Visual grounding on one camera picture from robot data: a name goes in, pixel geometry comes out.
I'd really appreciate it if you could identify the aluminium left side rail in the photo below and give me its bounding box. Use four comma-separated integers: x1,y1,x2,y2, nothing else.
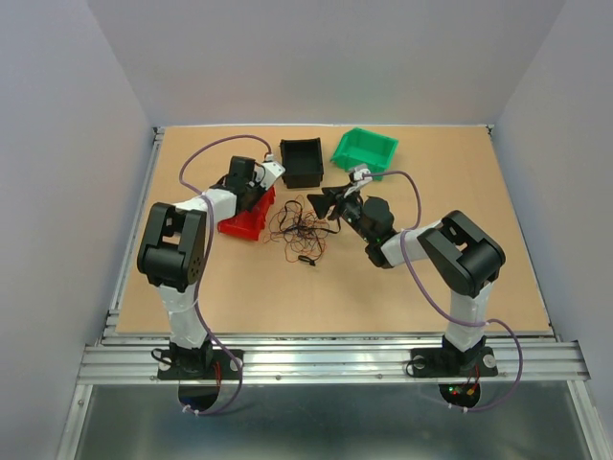
56,126,166,459

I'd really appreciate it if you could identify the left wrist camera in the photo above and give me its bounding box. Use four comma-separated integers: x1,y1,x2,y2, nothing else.
256,153,285,191

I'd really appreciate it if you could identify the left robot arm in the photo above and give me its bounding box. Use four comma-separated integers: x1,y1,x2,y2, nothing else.
137,153,284,378

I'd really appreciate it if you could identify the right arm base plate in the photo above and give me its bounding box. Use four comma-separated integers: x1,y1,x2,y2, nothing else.
408,346,499,380

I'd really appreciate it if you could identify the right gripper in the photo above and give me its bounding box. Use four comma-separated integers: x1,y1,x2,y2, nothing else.
307,181,374,243

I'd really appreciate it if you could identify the black plastic bin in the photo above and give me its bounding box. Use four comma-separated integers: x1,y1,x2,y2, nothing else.
280,138,324,189

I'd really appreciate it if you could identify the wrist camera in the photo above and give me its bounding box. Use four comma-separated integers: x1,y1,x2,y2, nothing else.
344,164,374,197
256,153,285,191

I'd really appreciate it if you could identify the aluminium front rail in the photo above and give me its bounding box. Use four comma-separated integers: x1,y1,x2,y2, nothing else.
77,334,590,385

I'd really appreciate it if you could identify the red plastic bin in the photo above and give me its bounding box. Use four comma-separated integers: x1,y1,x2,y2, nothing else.
217,187,276,242

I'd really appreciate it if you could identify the aluminium rail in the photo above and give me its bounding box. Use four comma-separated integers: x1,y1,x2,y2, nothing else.
77,334,590,385
56,126,166,459

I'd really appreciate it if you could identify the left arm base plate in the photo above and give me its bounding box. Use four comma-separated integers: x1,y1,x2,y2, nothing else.
150,343,238,382

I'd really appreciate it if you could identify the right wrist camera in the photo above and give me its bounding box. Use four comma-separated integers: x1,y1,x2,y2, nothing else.
344,164,374,197

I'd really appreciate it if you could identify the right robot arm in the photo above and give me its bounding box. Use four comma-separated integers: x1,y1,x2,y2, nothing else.
307,186,506,378

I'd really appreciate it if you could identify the thin wire bundle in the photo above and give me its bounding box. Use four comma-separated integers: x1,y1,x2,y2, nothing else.
265,194,344,267

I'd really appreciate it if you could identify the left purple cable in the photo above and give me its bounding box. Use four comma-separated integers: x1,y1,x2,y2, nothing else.
177,134,277,418

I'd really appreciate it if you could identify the green plastic bin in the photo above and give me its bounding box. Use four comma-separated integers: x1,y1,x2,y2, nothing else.
330,127,398,173

